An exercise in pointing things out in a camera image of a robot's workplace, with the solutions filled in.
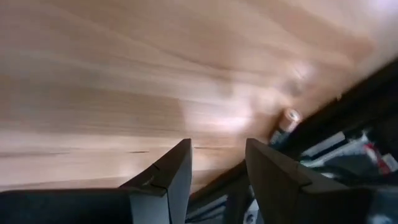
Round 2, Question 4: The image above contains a black copper battery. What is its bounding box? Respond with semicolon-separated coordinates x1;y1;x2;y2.
269;108;303;147

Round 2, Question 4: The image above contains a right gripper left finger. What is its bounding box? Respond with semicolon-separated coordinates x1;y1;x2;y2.
119;138;193;224

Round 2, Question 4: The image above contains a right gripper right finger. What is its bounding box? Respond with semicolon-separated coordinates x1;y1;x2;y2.
245;138;313;224

